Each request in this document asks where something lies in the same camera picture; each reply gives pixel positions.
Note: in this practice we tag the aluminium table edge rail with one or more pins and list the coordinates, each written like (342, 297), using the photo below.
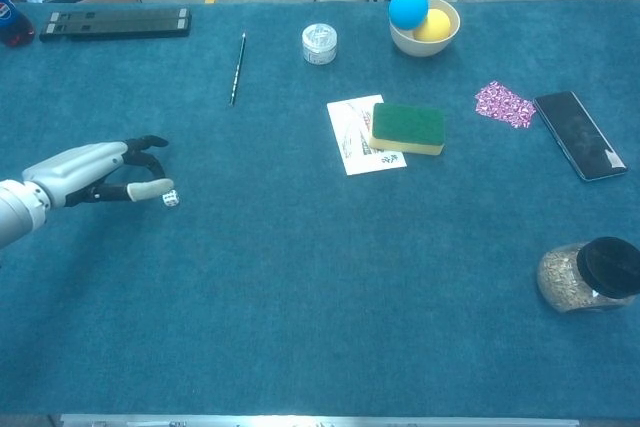
(320, 421)

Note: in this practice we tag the white illustrated postcard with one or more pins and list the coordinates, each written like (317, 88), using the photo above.
(352, 142)

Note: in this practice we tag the black rectangular tray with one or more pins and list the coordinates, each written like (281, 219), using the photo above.
(115, 29)

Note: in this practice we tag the blue ball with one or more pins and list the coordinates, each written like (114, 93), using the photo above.
(408, 8)

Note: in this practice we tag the pink patterned paper packet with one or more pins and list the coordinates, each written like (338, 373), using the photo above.
(504, 104)

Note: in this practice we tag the black smartphone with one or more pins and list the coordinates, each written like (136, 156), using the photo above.
(577, 134)

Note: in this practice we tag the pepsi cola bottle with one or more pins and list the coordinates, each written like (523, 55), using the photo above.
(12, 22)

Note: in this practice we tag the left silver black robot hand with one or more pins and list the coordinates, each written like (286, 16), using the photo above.
(80, 167)

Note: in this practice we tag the blue felt table cloth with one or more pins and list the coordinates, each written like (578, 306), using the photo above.
(300, 272)

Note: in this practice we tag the round clear lidded tin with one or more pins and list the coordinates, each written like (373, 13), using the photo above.
(319, 44)

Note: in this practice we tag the white die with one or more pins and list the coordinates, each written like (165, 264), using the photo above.
(171, 199)

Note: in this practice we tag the dark patterned pencil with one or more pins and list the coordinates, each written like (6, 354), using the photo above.
(237, 69)

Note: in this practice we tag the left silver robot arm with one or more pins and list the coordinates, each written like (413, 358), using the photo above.
(20, 212)

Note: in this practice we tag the green yellow sponge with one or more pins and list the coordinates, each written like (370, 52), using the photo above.
(407, 127)

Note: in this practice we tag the black slotted stand bar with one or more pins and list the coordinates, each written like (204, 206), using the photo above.
(120, 14)

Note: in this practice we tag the cream bowl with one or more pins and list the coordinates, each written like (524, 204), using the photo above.
(425, 47)

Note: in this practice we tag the yellow ball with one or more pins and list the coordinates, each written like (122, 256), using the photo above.
(434, 27)

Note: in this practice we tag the grain jar with black lid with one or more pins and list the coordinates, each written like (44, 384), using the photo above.
(565, 277)

